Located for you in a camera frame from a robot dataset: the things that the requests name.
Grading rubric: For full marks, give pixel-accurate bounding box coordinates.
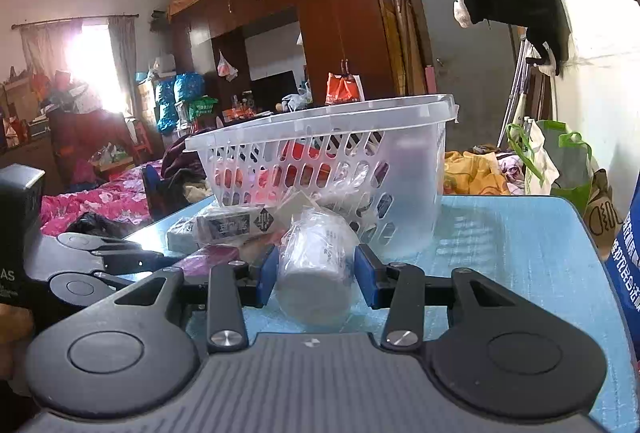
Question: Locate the white roll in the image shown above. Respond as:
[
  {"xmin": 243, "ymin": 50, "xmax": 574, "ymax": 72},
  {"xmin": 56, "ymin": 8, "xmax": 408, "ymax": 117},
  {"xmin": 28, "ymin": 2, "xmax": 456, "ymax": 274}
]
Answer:
[{"xmin": 276, "ymin": 208, "xmax": 359, "ymax": 327}]

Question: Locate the grey patterned flat box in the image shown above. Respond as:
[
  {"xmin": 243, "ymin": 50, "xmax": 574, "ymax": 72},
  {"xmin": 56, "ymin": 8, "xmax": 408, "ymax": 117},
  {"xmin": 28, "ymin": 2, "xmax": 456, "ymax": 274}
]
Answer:
[{"xmin": 166, "ymin": 204, "xmax": 280, "ymax": 254}]

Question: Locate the pink floral bedsheet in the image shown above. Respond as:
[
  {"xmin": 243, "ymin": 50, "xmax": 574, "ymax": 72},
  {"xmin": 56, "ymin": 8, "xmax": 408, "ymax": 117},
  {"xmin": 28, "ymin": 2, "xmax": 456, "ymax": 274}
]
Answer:
[{"xmin": 40, "ymin": 164, "xmax": 151, "ymax": 236}]

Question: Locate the white plastic laundry basket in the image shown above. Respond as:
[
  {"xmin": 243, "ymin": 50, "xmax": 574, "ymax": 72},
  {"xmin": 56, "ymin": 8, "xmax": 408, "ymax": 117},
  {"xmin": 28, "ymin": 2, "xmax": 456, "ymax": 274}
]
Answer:
[{"xmin": 186, "ymin": 94, "xmax": 458, "ymax": 261}]

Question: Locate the yellow floral blanket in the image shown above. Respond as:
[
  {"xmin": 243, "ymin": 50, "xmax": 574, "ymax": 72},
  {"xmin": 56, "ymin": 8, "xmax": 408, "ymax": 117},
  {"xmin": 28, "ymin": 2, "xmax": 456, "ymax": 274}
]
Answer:
[{"xmin": 444, "ymin": 151, "xmax": 510, "ymax": 196}]

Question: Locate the red white plastic bag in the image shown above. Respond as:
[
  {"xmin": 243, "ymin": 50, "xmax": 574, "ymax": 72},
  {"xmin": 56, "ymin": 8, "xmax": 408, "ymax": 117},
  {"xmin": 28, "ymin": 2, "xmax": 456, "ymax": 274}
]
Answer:
[{"xmin": 326, "ymin": 73, "xmax": 364, "ymax": 106}]

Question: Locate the green tote bag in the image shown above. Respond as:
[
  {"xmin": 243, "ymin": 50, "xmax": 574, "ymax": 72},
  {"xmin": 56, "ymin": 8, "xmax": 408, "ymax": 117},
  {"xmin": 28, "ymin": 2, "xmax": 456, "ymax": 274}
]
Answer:
[{"xmin": 506, "ymin": 118, "xmax": 594, "ymax": 215}]

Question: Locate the blue shopping bag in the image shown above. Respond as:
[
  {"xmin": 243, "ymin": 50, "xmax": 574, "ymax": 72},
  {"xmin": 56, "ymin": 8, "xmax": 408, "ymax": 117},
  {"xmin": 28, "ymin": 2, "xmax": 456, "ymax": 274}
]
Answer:
[{"xmin": 604, "ymin": 184, "xmax": 640, "ymax": 359}]

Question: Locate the grey door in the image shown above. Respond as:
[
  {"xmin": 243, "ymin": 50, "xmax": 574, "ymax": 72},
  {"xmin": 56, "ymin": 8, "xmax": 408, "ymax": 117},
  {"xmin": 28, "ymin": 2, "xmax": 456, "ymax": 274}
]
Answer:
[{"xmin": 422, "ymin": 0, "xmax": 515, "ymax": 151}]

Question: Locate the dark red wooden wardrobe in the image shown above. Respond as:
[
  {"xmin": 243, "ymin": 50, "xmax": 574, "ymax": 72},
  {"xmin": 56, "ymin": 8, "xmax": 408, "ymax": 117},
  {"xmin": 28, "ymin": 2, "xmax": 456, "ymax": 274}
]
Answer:
[{"xmin": 170, "ymin": 0, "xmax": 395, "ymax": 106}]

